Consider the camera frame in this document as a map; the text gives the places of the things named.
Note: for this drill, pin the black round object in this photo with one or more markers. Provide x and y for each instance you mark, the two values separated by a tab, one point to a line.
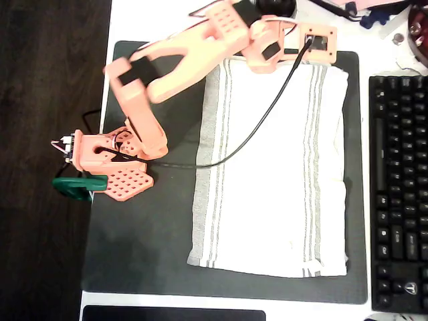
277	6

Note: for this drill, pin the dark grey desk mat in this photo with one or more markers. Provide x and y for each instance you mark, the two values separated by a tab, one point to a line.
140	234

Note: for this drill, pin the white grey-striped towel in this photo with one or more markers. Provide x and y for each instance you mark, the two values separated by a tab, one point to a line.
267	187

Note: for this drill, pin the green table clamp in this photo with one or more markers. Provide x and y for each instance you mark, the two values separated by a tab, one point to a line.
78	187

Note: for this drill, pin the red round container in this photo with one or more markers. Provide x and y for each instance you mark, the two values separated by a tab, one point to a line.
419	26

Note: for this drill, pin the salmon orange camera mount box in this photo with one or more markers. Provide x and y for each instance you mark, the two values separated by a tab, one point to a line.
319	55

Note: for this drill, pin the small blue plastic object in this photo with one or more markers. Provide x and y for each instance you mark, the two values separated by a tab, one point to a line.
372	18

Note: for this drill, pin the salmon orange robot arm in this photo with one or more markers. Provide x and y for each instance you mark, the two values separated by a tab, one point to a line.
174	63

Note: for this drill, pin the small silver round cap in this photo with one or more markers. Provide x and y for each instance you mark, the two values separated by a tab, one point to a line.
398	38

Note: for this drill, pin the black computer keyboard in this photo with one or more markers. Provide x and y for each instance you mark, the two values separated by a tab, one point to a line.
401	200

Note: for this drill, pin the flat black device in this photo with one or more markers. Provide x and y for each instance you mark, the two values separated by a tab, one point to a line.
174	314

